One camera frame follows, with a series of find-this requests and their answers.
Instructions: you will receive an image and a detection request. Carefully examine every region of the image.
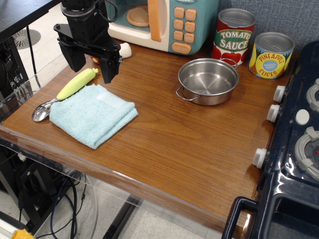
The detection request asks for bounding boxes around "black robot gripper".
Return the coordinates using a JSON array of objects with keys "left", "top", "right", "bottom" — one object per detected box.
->
[{"left": 54, "top": 4, "right": 121, "bottom": 84}]

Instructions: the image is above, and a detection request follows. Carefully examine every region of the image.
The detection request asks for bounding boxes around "silver steel pot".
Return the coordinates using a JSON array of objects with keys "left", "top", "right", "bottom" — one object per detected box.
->
[{"left": 176, "top": 58, "right": 239, "bottom": 106}]

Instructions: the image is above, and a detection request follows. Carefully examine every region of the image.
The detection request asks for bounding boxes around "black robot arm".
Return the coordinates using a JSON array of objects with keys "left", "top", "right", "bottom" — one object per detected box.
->
[{"left": 54, "top": 0, "right": 123, "bottom": 84}]

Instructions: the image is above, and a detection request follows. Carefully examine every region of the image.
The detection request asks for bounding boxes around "light blue folded rag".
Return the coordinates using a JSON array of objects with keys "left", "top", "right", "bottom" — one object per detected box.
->
[{"left": 49, "top": 85, "right": 138, "bottom": 149}]

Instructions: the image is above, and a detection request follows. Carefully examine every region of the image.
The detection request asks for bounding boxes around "white stove knob top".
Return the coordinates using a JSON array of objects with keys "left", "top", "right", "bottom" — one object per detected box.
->
[{"left": 273, "top": 86, "right": 286, "bottom": 103}]

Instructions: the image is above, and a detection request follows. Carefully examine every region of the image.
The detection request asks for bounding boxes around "white stove knob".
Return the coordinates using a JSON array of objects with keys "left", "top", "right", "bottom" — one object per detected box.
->
[
  {"left": 273, "top": 86, "right": 286, "bottom": 103},
  {"left": 253, "top": 148, "right": 267, "bottom": 169},
  {"left": 267, "top": 105, "right": 280, "bottom": 123}
]

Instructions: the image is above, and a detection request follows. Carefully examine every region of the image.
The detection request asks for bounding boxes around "plush mushroom toy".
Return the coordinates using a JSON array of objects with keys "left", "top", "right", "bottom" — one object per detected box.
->
[{"left": 90, "top": 42, "right": 132, "bottom": 65}]

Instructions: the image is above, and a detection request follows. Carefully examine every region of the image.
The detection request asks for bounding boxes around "toy microwave teal cream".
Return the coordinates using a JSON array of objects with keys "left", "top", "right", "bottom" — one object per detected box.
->
[{"left": 105, "top": 0, "right": 219, "bottom": 55}]

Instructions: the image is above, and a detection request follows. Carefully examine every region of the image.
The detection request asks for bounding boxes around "clear acrylic table guard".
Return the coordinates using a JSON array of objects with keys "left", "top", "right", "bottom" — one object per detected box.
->
[{"left": 0, "top": 76, "right": 228, "bottom": 230}]

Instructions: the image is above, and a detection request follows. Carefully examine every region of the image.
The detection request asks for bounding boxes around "tomato sauce can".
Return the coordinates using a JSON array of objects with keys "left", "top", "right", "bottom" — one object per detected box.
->
[{"left": 211, "top": 8, "right": 256, "bottom": 66}]

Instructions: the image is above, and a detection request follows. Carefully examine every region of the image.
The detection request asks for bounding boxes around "pineapple slices can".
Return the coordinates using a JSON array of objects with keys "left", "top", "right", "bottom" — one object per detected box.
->
[{"left": 249, "top": 32, "right": 295, "bottom": 80}]

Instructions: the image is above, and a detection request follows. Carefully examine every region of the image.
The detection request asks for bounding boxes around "white stove knob middle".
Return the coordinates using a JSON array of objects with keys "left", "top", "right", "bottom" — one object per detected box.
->
[{"left": 267, "top": 105, "right": 280, "bottom": 123}]

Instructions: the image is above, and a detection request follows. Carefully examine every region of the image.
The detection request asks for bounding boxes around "white stove knob bottom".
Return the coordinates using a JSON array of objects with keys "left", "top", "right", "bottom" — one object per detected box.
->
[{"left": 253, "top": 148, "right": 267, "bottom": 169}]

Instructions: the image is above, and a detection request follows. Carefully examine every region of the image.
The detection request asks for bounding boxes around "dark blue toy stove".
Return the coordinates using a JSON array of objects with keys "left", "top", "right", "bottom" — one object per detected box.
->
[{"left": 222, "top": 41, "right": 319, "bottom": 239}]

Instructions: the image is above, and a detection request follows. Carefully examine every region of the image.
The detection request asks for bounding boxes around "green handled ice cream scoop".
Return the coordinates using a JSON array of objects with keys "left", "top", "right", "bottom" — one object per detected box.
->
[{"left": 32, "top": 68, "right": 99, "bottom": 122}]

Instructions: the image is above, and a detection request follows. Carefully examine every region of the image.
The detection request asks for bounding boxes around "blue cable under table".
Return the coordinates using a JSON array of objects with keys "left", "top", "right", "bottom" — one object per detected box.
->
[{"left": 49, "top": 174, "right": 78, "bottom": 239}]

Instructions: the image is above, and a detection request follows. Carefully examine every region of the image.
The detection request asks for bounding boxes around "black cable under table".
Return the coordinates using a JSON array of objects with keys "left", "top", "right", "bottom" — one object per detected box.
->
[{"left": 34, "top": 174, "right": 88, "bottom": 239}]

